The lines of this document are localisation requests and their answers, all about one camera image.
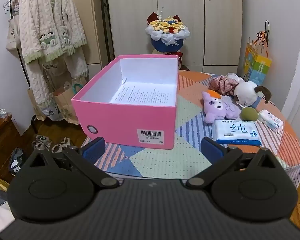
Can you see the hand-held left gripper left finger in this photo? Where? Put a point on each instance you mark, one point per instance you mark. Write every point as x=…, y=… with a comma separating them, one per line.
x=93, y=148

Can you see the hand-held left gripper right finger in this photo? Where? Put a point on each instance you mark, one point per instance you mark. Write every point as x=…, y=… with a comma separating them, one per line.
x=211, y=147

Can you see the blue white wet wipes pack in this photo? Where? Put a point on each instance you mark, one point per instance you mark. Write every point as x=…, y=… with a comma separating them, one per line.
x=237, y=132

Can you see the purple plush toy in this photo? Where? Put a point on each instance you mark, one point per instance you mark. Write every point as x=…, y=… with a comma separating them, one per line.
x=215, y=107

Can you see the small white tissue pack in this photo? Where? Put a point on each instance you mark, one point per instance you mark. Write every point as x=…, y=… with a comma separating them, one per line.
x=270, y=120

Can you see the pink cardboard box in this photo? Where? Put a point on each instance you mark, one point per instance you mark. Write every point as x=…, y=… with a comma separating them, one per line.
x=130, y=120

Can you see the green sponge ball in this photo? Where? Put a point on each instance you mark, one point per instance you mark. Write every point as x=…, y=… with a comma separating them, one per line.
x=249, y=113

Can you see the orange sponge ball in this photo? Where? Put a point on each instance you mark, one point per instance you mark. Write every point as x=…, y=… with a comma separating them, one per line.
x=214, y=93

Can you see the patterned shoe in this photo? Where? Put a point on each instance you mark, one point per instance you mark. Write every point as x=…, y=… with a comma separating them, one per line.
x=63, y=143
x=41, y=141

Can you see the patchwork tablecloth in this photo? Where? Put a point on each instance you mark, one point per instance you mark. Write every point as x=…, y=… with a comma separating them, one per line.
x=165, y=160

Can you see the blue fabric piece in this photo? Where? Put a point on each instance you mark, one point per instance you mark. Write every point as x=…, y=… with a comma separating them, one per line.
x=258, y=102

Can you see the black clothes rack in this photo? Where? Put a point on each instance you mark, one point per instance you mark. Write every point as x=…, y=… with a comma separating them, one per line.
x=34, y=123

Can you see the floral fabric scrunchie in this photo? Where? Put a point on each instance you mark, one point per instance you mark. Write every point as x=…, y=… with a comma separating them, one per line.
x=223, y=83

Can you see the white plush toy brown tail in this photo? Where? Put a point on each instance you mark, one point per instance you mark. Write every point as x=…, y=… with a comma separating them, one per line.
x=245, y=91

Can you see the white fluffy scrunchie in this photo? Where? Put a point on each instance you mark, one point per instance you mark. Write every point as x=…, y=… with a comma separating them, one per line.
x=232, y=75

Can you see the black plastic bag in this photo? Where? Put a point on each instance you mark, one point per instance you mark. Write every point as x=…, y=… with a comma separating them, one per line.
x=16, y=158

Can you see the white fleece pyjama trousers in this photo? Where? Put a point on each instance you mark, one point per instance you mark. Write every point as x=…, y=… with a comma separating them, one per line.
x=77, y=65

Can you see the colourful gift bag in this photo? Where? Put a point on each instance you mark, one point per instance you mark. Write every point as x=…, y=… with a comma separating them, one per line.
x=257, y=65

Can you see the wooden cabinet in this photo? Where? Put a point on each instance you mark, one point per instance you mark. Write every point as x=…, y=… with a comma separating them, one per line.
x=2, y=142

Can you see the beige wardrobe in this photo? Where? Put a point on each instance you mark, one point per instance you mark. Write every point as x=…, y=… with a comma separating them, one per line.
x=222, y=30

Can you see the flower bouquet blue wrap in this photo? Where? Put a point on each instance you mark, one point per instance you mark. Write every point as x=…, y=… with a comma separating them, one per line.
x=167, y=32

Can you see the white fleece pyjama top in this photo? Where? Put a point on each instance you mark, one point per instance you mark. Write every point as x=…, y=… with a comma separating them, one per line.
x=47, y=17

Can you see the beige tote bag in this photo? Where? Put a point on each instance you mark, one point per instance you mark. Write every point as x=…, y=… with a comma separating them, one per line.
x=12, y=32

